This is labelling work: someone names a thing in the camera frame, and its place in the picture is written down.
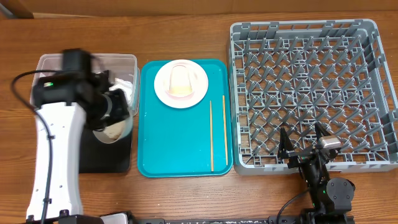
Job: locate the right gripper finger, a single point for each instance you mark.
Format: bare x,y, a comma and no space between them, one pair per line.
320,130
285,144

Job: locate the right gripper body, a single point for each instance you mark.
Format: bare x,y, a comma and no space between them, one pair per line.
313,172

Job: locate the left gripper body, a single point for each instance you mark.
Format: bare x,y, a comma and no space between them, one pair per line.
118,109

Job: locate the rice leftovers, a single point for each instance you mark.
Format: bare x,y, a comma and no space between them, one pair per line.
114,131

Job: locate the white napkin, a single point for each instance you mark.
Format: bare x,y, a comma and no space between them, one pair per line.
125,86

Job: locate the grey bowl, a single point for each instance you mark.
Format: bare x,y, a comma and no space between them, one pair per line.
103,138

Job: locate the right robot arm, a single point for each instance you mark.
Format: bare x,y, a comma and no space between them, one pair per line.
331,197

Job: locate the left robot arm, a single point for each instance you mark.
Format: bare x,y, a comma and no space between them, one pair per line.
84,125

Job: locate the grey dishwasher rack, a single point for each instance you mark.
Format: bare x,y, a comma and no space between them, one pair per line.
292,74

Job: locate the clear plastic bin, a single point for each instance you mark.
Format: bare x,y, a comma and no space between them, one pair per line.
123,66

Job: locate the black tray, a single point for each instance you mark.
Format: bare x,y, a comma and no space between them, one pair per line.
98,157

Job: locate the teal serving tray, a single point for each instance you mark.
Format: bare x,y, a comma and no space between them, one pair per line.
176,142

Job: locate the cream paper cup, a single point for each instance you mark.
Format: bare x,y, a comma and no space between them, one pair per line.
180,84

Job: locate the pink plate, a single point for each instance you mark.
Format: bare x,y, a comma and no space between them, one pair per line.
198,78

